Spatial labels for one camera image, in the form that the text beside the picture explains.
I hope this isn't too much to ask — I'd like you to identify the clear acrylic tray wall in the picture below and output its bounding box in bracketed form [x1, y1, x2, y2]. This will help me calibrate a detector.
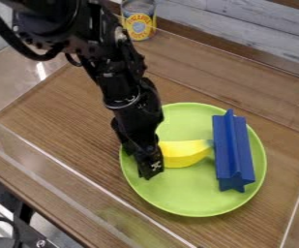
[0, 124, 195, 248]

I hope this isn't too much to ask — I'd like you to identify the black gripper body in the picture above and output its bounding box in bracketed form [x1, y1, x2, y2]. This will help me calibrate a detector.
[105, 77, 163, 153]

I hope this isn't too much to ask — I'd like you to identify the blue star-shaped block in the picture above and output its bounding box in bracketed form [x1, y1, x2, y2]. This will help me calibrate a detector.
[213, 109, 255, 193]

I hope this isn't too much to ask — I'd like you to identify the black metal stand base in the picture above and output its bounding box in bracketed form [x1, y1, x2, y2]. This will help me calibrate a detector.
[13, 223, 59, 248]

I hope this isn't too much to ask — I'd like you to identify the black cable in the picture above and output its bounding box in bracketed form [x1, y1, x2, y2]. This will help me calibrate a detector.
[0, 1, 71, 62]

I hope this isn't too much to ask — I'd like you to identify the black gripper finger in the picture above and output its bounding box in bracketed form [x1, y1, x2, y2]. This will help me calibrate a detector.
[110, 118, 137, 155]
[134, 149, 165, 180]

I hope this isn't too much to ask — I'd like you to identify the yellow labelled tin can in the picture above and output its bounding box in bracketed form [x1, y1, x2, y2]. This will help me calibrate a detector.
[121, 0, 157, 42]

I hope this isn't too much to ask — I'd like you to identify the green round plate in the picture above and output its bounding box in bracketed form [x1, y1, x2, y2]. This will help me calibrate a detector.
[119, 103, 267, 217]

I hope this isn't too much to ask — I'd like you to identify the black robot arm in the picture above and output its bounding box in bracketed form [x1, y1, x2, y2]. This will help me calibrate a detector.
[2, 0, 165, 179]

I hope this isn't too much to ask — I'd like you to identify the yellow toy banana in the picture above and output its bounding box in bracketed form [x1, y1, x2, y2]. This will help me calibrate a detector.
[159, 139, 213, 169]

